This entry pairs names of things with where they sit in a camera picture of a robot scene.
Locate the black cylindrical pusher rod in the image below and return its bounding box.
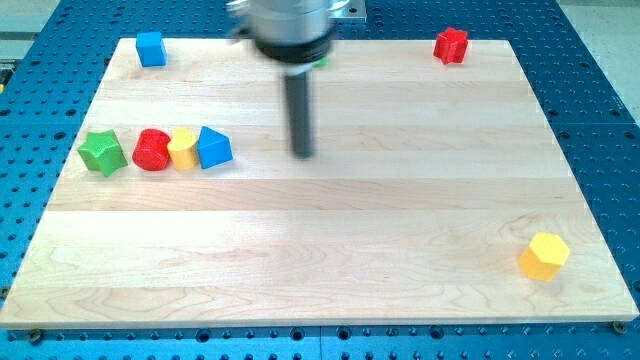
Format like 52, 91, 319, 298
284, 64, 314, 159

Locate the red star block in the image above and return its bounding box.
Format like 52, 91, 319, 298
433, 27, 468, 64

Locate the green circle block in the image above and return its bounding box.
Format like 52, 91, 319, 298
313, 56, 328, 68

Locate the green star block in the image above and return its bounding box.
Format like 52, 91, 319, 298
77, 130, 128, 177

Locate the blue cube block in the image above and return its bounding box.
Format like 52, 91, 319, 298
135, 32, 167, 67

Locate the blue triangle block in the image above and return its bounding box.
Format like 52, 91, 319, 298
196, 126, 233, 169

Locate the yellow hexagon block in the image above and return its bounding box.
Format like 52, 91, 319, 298
518, 232, 570, 281

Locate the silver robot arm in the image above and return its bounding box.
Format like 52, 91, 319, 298
226, 0, 367, 159

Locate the red cylinder block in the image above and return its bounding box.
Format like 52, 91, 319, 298
132, 128, 170, 171

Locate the wooden board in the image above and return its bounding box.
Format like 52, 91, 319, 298
1, 38, 638, 329

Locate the yellow cylinder block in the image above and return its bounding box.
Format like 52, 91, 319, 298
167, 127, 199, 171

